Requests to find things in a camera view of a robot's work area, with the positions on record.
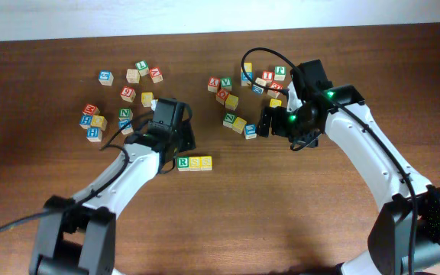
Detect green letter R block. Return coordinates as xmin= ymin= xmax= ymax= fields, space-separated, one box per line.
xmin=176 ymin=157 xmax=190 ymax=171

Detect yellow letter S block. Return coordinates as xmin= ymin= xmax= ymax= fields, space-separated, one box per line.
xmin=189 ymin=157 xmax=202 ymax=171

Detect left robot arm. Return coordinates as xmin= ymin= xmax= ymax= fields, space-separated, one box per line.
xmin=28 ymin=99 xmax=196 ymax=274

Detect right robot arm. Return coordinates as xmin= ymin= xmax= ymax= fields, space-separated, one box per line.
xmin=257 ymin=60 xmax=440 ymax=274

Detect yellow block right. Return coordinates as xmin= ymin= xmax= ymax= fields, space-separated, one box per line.
xmin=270 ymin=99 xmax=282 ymax=108

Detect red letter E block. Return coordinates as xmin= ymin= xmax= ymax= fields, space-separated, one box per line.
xmin=267 ymin=82 xmax=283 ymax=99

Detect yellow tilted block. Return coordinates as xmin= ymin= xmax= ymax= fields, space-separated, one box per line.
xmin=151 ymin=99 xmax=158 ymax=111

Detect green letter Z block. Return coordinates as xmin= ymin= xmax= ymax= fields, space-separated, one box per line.
xmin=222 ymin=112 xmax=237 ymax=128

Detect blue letter L block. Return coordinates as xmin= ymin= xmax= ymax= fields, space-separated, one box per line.
xmin=244 ymin=124 xmax=257 ymax=140

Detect yellow letter G block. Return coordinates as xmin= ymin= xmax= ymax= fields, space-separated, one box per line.
xmin=232 ymin=117 xmax=247 ymax=134

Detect blue letter P block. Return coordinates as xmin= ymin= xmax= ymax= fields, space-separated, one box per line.
xmin=118 ymin=119 xmax=134 ymax=135

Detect yellow block left cluster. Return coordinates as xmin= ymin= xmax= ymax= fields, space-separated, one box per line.
xmin=141 ymin=92 xmax=154 ymax=108

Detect red letter Q block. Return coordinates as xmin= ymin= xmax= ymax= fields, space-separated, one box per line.
xmin=215 ymin=89 xmax=230 ymax=105

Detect wooden block blue side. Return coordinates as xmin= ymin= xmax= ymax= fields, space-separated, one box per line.
xmin=252 ymin=78 xmax=267 ymax=95

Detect green letter J block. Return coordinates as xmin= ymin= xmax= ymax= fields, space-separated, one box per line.
xmin=273 ymin=66 xmax=286 ymax=81

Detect yellow block beside Q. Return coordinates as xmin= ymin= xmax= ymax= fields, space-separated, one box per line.
xmin=225 ymin=94 xmax=239 ymax=111

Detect red letter I block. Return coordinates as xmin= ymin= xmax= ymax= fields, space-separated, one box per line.
xmin=262 ymin=71 xmax=274 ymax=84

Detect red letter Y block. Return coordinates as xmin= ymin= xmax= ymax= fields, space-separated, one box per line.
xmin=207 ymin=77 xmax=220 ymax=92

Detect green letter N block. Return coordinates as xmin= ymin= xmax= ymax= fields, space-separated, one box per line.
xmin=118 ymin=108 xmax=133 ymax=121

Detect green letter V block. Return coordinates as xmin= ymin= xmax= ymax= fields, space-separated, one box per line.
xmin=221 ymin=77 xmax=232 ymax=91

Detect red letter A block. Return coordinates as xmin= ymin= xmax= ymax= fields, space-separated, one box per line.
xmin=149 ymin=67 xmax=163 ymax=83

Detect blue letter X block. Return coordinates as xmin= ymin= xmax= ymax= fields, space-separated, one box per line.
xmin=241 ymin=72 xmax=253 ymax=86

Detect red number 6 block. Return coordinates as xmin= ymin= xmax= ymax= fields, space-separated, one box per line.
xmin=120 ymin=86 xmax=136 ymax=102

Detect yellow block top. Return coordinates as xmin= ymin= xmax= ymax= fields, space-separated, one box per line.
xmin=242 ymin=62 xmax=253 ymax=73

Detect plain wooden block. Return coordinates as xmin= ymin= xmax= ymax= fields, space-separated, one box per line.
xmin=126 ymin=69 xmax=141 ymax=84

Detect green letter L block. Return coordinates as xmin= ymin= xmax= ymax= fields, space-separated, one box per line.
xmin=135 ymin=60 xmax=150 ymax=76

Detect yellow block beside H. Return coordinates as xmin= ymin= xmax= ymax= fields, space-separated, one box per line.
xmin=91 ymin=115 xmax=108 ymax=131

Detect blue letter H block lower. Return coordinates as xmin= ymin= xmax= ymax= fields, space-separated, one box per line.
xmin=86 ymin=128 xmax=102 ymax=142

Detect blue letter h block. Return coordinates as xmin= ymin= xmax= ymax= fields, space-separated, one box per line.
xmin=79 ymin=115 xmax=92 ymax=129
xmin=86 ymin=128 xmax=102 ymax=142

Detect red letter M block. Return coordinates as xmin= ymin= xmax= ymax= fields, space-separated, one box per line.
xmin=82 ymin=104 xmax=100 ymax=116

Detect blue letter H block upper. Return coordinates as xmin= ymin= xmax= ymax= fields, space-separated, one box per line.
xmin=79 ymin=115 xmax=92 ymax=129

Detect blue number 5 block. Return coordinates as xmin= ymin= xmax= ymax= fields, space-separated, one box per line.
xmin=99 ymin=70 xmax=114 ymax=86

